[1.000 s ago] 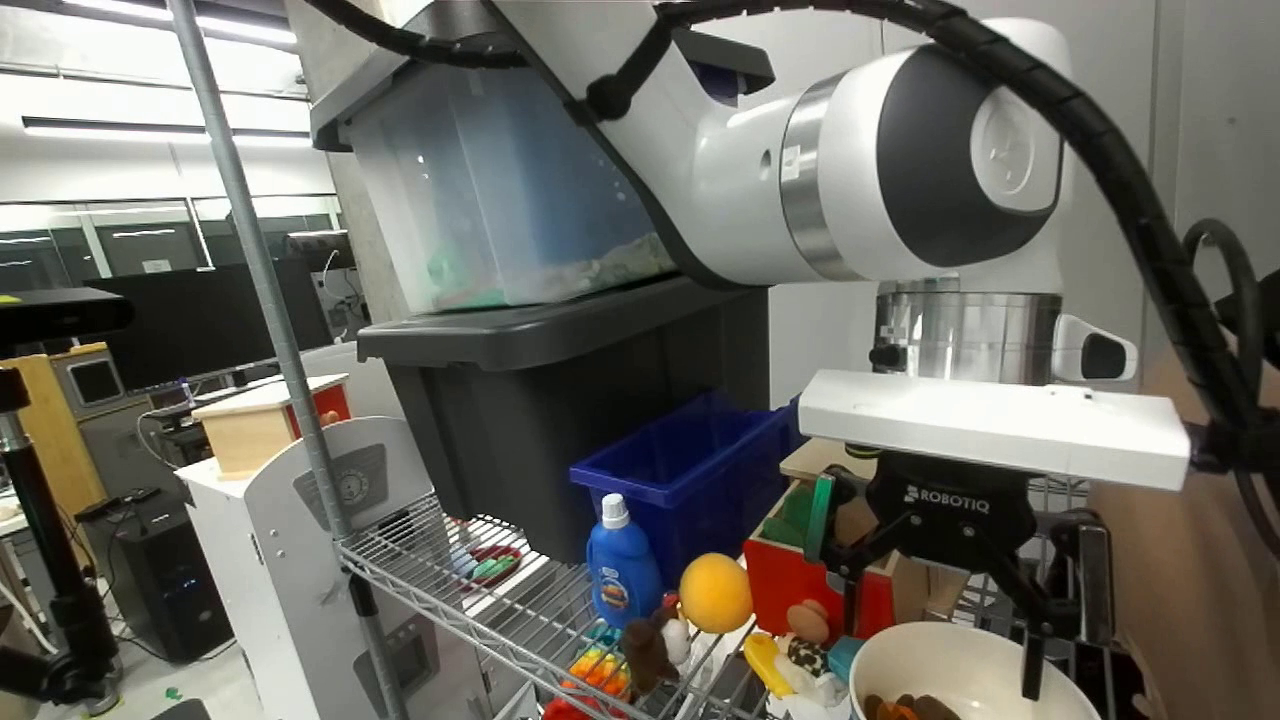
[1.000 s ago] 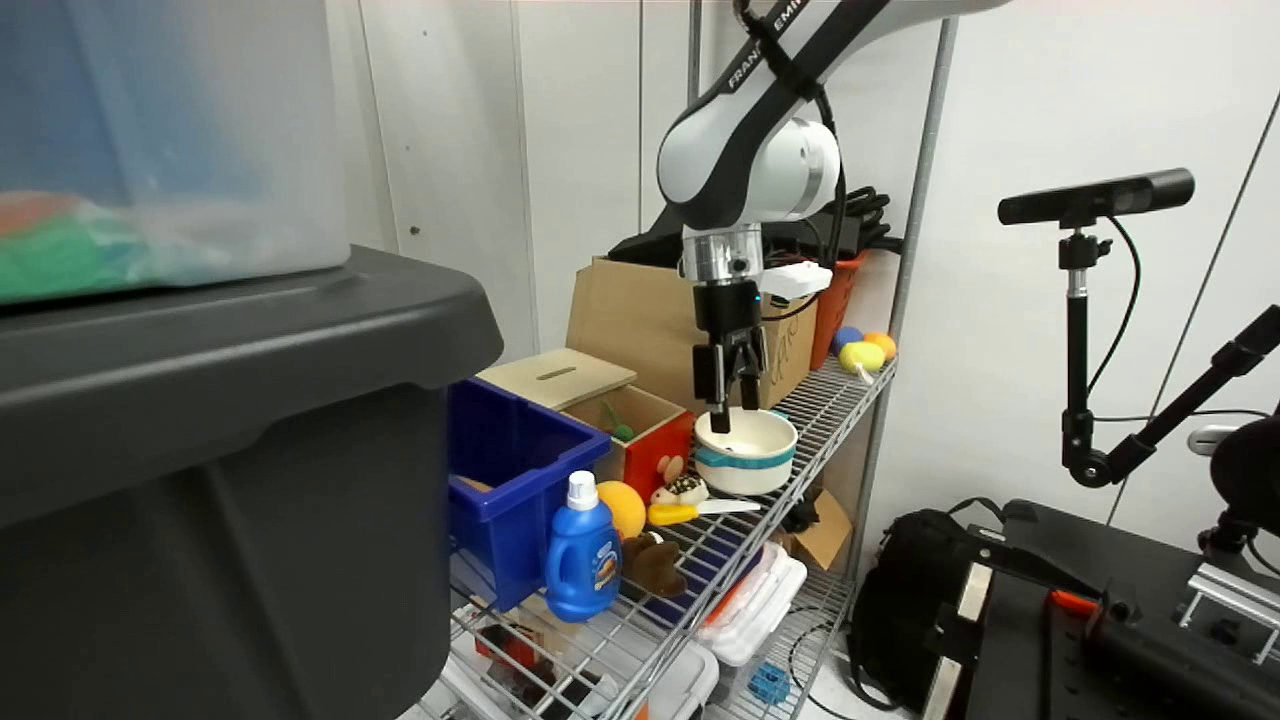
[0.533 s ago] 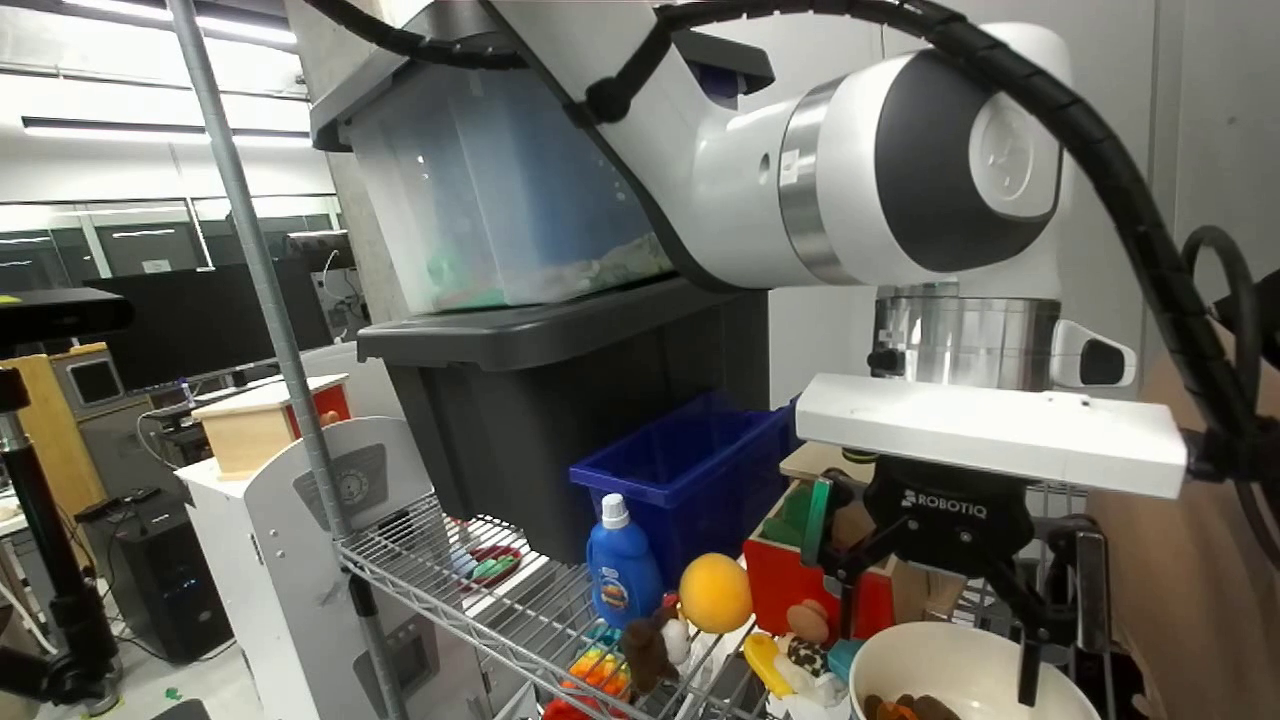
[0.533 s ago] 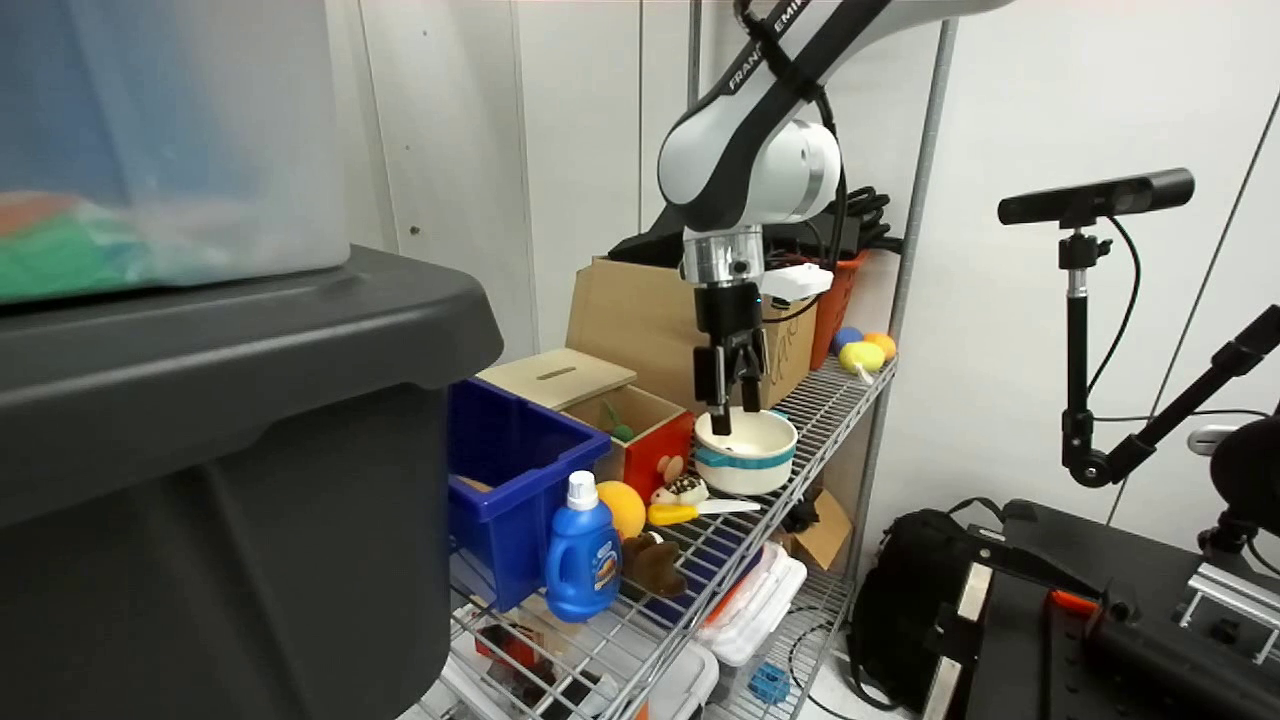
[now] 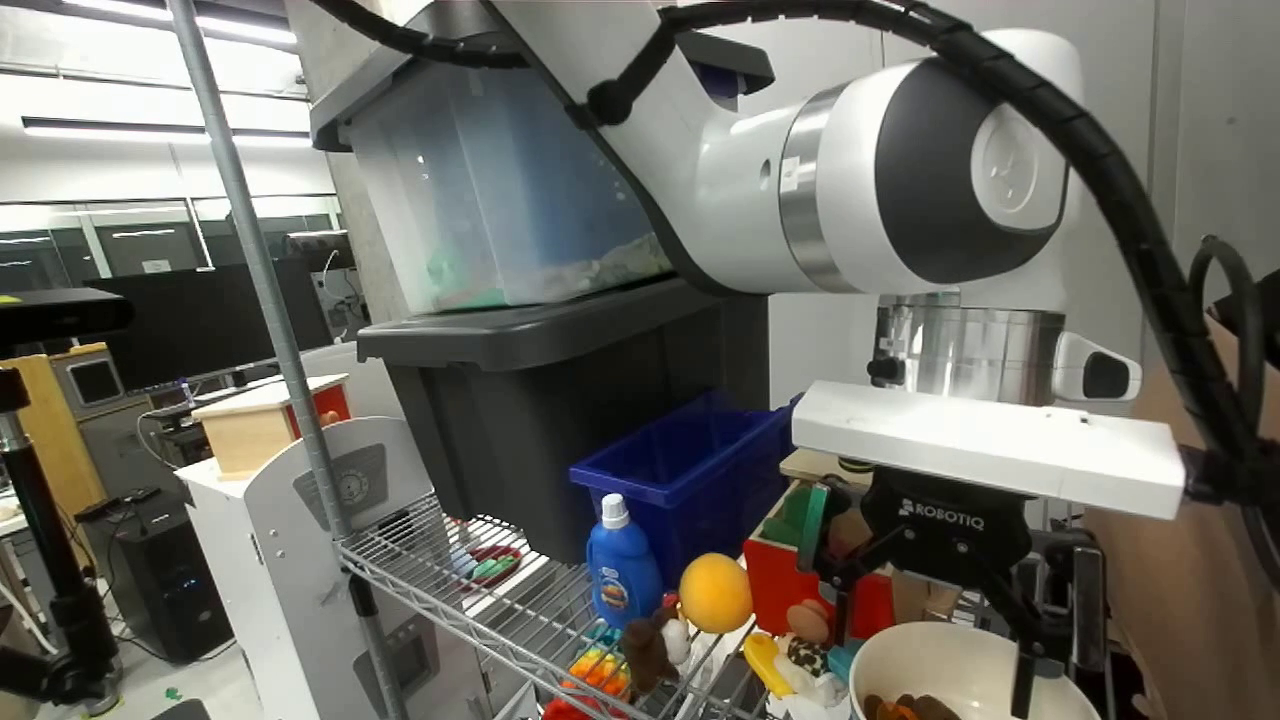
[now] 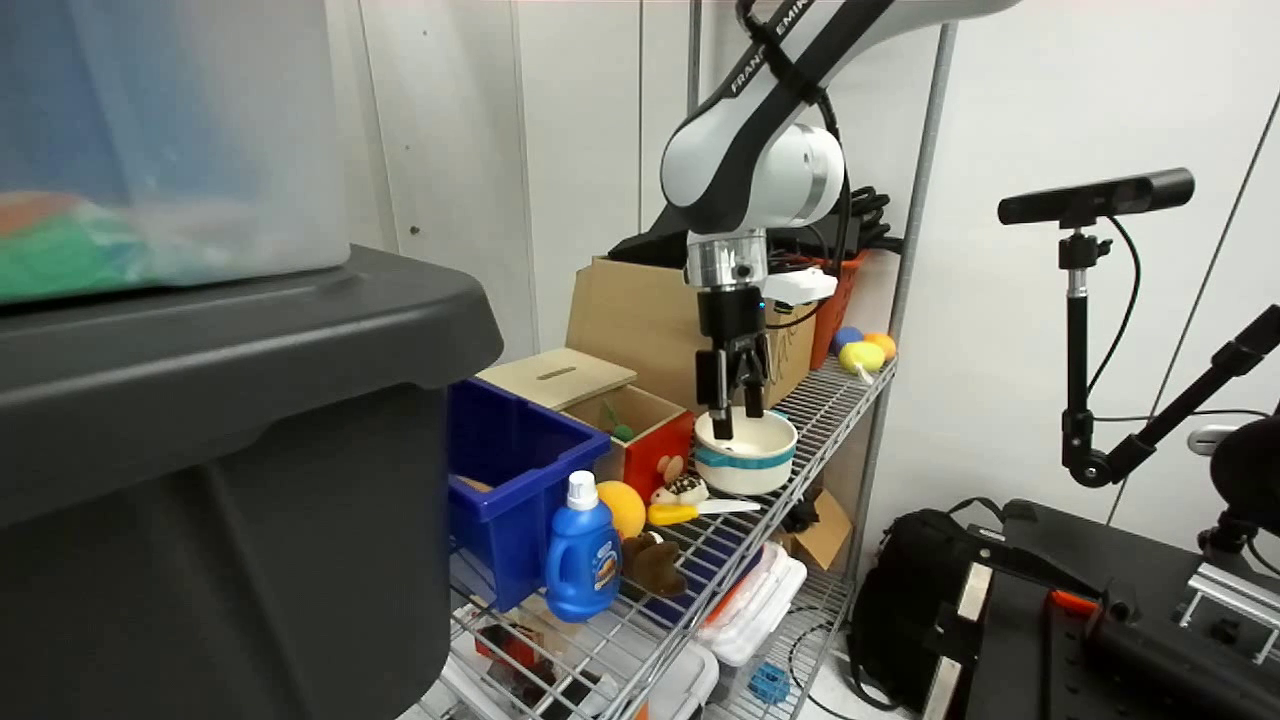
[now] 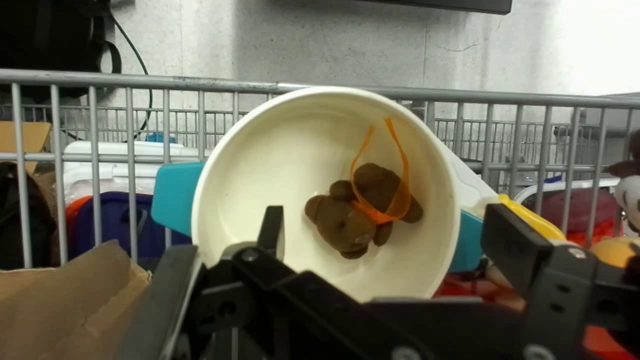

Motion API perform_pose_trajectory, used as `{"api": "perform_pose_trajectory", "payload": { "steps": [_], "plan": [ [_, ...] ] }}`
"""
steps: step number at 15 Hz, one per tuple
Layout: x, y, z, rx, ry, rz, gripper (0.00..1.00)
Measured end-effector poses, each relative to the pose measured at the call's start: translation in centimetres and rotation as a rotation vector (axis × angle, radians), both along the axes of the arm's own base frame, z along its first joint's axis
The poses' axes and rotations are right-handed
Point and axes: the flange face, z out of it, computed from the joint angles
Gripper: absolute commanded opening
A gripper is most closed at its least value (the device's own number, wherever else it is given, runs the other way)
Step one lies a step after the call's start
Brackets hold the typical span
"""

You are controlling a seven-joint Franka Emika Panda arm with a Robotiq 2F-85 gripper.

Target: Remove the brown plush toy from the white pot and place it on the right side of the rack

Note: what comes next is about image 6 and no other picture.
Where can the dark grey storage tote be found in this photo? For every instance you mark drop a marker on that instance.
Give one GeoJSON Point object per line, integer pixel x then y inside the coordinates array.
{"type": "Point", "coordinates": [203, 532]}

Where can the small dark brown toy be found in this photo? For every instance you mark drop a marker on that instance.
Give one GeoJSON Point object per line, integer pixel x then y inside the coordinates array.
{"type": "Point", "coordinates": [649, 564]}

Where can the wooden box with red drawer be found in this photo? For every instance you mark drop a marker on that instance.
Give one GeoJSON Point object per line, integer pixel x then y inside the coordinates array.
{"type": "Point", "coordinates": [554, 379]}

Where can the yellow round toy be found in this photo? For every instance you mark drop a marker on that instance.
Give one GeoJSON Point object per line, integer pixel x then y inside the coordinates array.
{"type": "Point", "coordinates": [863, 361]}

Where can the white plastic container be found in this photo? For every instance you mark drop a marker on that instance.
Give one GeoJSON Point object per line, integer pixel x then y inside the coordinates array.
{"type": "Point", "coordinates": [760, 602]}
{"type": "Point", "coordinates": [681, 686]}

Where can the orange bucket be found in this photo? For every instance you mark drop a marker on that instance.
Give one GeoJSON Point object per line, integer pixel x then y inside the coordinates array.
{"type": "Point", "coordinates": [839, 333]}

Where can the metal rack pole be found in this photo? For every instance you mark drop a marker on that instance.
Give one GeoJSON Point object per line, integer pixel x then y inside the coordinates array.
{"type": "Point", "coordinates": [893, 306]}
{"type": "Point", "coordinates": [695, 52]}

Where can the black cart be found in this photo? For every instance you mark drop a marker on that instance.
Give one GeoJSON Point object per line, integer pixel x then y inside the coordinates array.
{"type": "Point", "coordinates": [1144, 575]}

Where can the yellow plastic toy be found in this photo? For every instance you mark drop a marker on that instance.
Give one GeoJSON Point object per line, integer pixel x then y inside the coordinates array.
{"type": "Point", "coordinates": [674, 507]}

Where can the cardboard flap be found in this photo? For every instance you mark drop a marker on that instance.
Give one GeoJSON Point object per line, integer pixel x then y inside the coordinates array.
{"type": "Point", "coordinates": [825, 532]}

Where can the blue tape roll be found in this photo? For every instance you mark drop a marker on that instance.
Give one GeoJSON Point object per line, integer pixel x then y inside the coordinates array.
{"type": "Point", "coordinates": [755, 683]}

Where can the green toy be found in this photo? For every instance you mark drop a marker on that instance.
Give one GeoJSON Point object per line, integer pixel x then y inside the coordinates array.
{"type": "Point", "coordinates": [622, 425]}

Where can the blue plastic bin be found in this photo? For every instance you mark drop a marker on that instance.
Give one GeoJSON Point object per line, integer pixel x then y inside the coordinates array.
{"type": "Point", "coordinates": [512, 532]}

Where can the clear storage bin dark lid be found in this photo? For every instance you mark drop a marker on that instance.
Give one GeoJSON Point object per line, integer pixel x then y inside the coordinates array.
{"type": "Point", "coordinates": [203, 120]}

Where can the black bar camera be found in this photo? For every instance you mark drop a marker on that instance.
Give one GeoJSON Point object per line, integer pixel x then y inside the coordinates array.
{"type": "Point", "coordinates": [1093, 196]}

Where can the large cardboard box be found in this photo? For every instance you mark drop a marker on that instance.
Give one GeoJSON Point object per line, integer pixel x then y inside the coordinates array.
{"type": "Point", "coordinates": [626, 333]}

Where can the black backpack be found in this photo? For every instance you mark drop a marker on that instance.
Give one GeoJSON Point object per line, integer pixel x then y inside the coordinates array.
{"type": "Point", "coordinates": [923, 587]}

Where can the black camera stand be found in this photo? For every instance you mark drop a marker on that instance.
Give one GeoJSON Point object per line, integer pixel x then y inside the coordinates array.
{"type": "Point", "coordinates": [1075, 344]}

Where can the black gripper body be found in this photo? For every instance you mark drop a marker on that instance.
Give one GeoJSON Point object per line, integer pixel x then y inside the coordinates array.
{"type": "Point", "coordinates": [733, 323]}

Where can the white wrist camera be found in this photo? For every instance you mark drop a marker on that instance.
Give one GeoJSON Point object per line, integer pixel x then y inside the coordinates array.
{"type": "Point", "coordinates": [801, 284]}

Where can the packet with coloured items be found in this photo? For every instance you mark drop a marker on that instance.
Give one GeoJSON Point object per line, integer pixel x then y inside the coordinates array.
{"type": "Point", "coordinates": [512, 651]}

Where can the aluminium rail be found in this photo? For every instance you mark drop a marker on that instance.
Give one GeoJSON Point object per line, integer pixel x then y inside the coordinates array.
{"type": "Point", "coordinates": [1226, 594]}

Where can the white pot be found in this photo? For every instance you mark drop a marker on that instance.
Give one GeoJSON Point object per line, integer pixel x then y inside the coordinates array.
{"type": "Point", "coordinates": [746, 465]}

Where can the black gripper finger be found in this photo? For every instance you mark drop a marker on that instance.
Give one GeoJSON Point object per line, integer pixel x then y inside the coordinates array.
{"type": "Point", "coordinates": [757, 383]}
{"type": "Point", "coordinates": [721, 383]}

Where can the orange ball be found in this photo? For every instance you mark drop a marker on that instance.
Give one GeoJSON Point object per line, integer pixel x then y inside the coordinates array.
{"type": "Point", "coordinates": [885, 344]}

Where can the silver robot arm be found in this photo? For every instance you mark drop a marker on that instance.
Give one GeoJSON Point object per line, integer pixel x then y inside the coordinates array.
{"type": "Point", "coordinates": [786, 175]}

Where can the blue ball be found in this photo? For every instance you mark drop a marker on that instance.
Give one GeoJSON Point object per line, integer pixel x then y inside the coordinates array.
{"type": "Point", "coordinates": [847, 333]}

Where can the blue detergent bottle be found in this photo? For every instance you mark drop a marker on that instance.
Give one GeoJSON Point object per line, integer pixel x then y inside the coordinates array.
{"type": "Point", "coordinates": [582, 562]}

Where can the black round object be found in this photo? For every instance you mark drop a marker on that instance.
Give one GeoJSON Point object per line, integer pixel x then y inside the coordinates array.
{"type": "Point", "coordinates": [1252, 481]}

